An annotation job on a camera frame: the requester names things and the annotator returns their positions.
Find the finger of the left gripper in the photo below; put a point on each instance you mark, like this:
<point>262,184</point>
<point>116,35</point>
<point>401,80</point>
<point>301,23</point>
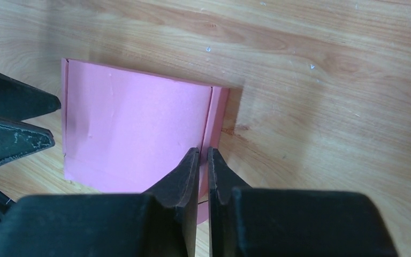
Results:
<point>20,101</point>

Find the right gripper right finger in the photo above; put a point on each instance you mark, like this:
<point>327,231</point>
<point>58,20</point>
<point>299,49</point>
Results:
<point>247,221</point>

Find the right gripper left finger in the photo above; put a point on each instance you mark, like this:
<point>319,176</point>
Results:
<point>161,221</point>

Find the pink paper box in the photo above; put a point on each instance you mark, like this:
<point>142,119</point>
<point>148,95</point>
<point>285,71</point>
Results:
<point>123,130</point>

